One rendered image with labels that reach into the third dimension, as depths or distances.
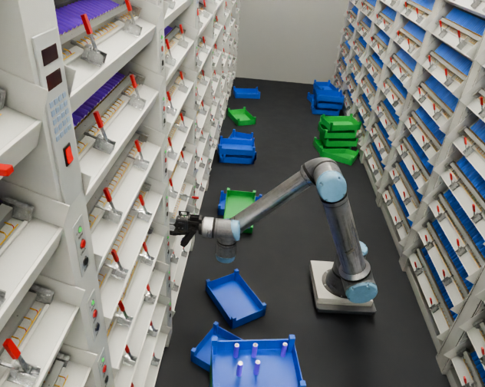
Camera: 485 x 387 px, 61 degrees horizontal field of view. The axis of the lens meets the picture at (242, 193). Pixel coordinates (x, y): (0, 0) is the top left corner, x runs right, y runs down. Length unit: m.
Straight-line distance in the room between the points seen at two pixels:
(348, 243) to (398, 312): 0.72
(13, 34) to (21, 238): 0.30
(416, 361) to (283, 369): 0.91
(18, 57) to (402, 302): 2.28
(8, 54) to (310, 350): 1.86
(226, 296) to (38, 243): 1.70
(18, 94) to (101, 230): 0.47
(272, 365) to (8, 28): 1.31
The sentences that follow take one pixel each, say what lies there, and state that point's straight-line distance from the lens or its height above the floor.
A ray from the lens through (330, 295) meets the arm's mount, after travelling 2.30.
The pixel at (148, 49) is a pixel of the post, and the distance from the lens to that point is 1.32.
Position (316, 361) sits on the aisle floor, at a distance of 2.15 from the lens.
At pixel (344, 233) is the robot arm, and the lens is 1.86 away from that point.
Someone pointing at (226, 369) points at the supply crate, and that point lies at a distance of 1.57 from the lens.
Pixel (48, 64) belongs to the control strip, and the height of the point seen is 1.52.
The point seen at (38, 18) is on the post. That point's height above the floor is 1.58.
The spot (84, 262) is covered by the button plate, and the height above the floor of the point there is 1.14.
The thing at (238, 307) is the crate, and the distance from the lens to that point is 2.28.
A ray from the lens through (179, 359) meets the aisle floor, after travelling 2.08.
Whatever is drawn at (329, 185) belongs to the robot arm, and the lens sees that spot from 1.69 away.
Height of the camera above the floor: 1.70
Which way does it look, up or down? 33 degrees down
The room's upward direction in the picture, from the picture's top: 5 degrees clockwise
